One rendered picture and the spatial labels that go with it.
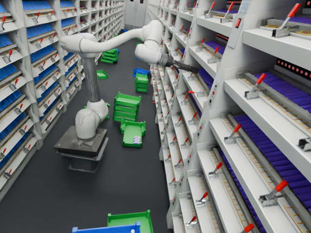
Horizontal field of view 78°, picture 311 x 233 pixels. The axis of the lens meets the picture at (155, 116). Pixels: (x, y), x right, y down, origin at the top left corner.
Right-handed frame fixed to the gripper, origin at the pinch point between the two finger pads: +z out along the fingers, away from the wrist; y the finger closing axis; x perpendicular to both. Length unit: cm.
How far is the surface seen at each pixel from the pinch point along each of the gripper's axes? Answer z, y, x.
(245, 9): -9, 49, 37
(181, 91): 4.7, -17.7, -23.5
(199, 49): -2.1, 1.0, 13.7
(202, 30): 0.5, -18.0, 24.2
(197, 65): 8.0, -17.7, 0.1
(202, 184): 11, 59, -45
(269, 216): 0, 100, -8
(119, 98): -41, -101, -87
